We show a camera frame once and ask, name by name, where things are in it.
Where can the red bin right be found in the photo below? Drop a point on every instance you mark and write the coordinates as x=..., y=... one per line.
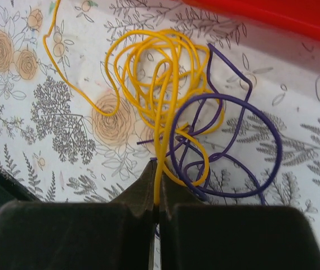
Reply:
x=299, y=16

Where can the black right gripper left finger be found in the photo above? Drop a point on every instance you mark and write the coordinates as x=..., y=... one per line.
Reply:
x=114, y=235

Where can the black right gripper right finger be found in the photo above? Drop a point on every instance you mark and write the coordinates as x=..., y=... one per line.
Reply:
x=195, y=235

